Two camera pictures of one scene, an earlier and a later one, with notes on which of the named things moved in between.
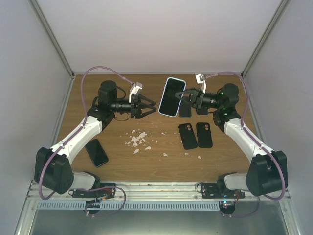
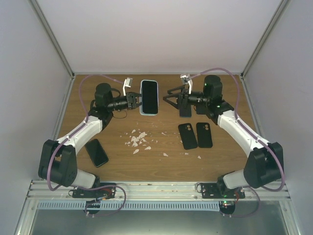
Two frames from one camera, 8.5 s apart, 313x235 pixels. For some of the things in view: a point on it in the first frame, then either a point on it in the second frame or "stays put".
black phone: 185,109 stays put
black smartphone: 202,110 stays put
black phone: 96,152 stays put
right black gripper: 197,94 -> 182,99
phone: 169,103 -> 149,99
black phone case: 205,140 stays put
